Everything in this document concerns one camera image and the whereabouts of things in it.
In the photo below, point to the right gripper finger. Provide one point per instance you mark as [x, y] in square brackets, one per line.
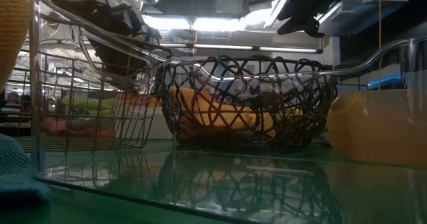
[288, 12]
[310, 25]

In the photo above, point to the orange microfiber towel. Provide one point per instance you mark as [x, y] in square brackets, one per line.
[11, 27]
[136, 100]
[207, 110]

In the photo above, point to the lime green microfiber towel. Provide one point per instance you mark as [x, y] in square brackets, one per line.
[86, 103]

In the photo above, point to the pink microfiber towel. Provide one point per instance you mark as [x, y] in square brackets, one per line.
[66, 126]

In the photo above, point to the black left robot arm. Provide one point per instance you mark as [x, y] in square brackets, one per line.
[125, 19]

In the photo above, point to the teal microfiber towel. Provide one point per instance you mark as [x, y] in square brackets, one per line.
[13, 174]

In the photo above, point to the long ceiling light strip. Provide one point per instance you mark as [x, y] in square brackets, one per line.
[253, 47]

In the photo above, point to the white plastic bin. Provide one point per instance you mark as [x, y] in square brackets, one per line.
[133, 124]

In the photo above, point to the clear plastic bin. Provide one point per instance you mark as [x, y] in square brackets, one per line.
[35, 100]

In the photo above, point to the bright ceiling light panel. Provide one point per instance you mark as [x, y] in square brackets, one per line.
[200, 23]

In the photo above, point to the person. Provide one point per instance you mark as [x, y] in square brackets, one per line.
[13, 99]
[25, 101]

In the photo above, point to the tan rectangular tray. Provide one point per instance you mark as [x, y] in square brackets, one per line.
[377, 127]

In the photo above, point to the green table mat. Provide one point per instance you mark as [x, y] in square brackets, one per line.
[66, 210]

